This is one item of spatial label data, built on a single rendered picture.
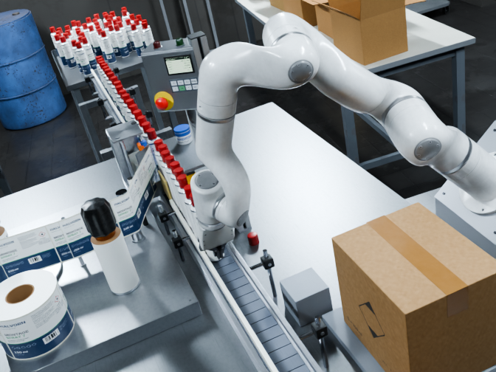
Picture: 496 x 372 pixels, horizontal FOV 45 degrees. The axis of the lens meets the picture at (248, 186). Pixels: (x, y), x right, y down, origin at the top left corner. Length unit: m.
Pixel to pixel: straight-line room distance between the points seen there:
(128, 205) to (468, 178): 1.02
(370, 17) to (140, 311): 2.04
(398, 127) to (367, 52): 1.80
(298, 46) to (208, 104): 0.24
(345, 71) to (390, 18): 1.92
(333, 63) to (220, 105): 0.27
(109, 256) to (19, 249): 0.34
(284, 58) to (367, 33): 2.00
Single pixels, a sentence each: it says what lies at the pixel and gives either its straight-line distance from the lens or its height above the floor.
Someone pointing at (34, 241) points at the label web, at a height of 1.02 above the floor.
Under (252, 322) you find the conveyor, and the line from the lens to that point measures 1.59.
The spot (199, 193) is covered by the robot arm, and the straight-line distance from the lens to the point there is 1.48.
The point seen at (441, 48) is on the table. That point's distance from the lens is 3.39.
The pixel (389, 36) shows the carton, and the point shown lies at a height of 0.89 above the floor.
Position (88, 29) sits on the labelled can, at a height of 1.07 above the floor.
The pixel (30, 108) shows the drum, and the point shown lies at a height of 0.19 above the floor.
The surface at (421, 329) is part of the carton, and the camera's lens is 1.26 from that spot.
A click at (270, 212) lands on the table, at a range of 2.06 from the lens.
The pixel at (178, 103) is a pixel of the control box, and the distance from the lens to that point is 1.80.
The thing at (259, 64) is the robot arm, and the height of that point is 1.54.
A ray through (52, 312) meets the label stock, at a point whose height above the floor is 0.98.
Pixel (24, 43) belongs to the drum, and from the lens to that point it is 5.73.
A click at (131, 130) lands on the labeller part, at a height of 1.14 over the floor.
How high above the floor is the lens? 1.96
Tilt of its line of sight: 30 degrees down
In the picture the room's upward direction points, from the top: 13 degrees counter-clockwise
